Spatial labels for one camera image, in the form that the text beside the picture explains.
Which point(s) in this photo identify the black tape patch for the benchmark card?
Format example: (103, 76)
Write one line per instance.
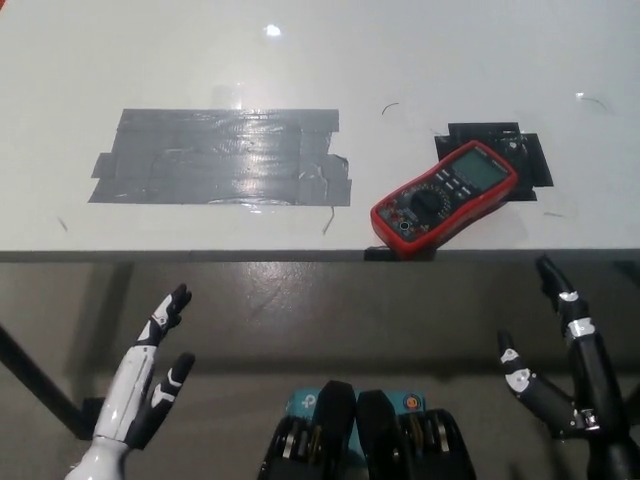
(535, 160)

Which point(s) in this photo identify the red and black multimeter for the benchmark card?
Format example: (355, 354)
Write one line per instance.
(440, 200)

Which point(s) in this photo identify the small black tape strip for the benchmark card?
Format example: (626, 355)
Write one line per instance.
(377, 255)

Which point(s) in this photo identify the white and black left hand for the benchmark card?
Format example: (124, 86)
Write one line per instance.
(125, 395)

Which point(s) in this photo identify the black and teal robot body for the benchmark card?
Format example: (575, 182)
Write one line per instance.
(370, 430)

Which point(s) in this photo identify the grey duct tape patch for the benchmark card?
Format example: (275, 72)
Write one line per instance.
(220, 155)

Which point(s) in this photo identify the black diagonal table leg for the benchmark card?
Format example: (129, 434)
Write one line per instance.
(35, 380)

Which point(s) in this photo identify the black right hand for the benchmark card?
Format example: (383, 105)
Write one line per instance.
(597, 390)

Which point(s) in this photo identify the black table foot plate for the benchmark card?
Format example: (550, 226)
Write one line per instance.
(92, 412)

